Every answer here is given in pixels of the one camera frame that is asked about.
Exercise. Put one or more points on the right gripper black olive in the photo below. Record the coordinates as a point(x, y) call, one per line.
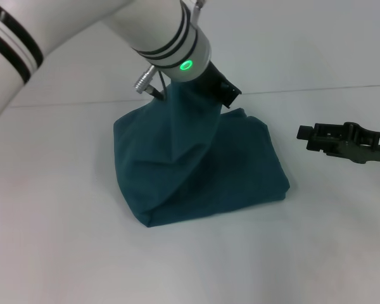
point(367, 145)

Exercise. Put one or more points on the left gripper black olive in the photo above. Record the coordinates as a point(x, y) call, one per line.
point(218, 85)

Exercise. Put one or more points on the teal blue shirt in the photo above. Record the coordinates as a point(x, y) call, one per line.
point(196, 164)

